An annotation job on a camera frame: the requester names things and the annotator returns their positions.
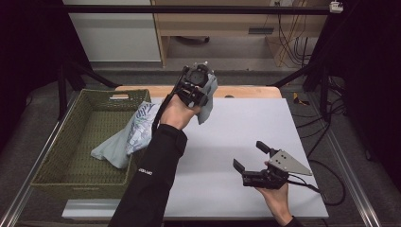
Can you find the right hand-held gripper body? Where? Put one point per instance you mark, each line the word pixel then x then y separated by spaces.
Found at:
pixel 288 164

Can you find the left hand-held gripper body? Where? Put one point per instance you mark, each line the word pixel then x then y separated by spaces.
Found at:
pixel 197 78

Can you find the light blue printed shirt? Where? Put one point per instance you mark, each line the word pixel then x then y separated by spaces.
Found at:
pixel 138 132

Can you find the green woven basket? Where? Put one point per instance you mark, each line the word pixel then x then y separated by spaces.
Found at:
pixel 91 135

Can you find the person's right hand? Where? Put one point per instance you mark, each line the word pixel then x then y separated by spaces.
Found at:
pixel 277 200

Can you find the person's left hand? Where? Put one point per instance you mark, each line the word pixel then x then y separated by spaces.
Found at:
pixel 178 113

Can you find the white table board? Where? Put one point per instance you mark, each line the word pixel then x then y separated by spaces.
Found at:
pixel 233 126

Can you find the wooden table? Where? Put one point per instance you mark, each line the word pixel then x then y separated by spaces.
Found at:
pixel 246 91

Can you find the yellow and black tape piece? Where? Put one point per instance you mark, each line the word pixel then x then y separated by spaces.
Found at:
pixel 299 99

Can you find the wooden desk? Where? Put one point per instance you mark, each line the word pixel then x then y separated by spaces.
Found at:
pixel 220 23

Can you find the black metal stand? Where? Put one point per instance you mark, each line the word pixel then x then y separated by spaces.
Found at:
pixel 315 78
pixel 71 78

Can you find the white cabinet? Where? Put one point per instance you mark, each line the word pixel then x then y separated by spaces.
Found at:
pixel 116 34

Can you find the dark curtain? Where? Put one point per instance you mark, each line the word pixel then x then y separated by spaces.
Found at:
pixel 28 56
pixel 369 72

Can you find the white plug adapter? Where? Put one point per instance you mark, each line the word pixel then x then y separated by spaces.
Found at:
pixel 336 7

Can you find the aluminium rail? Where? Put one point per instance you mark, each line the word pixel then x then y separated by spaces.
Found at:
pixel 346 164
pixel 34 160

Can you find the black frame bar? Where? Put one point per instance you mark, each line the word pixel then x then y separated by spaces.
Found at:
pixel 189 9

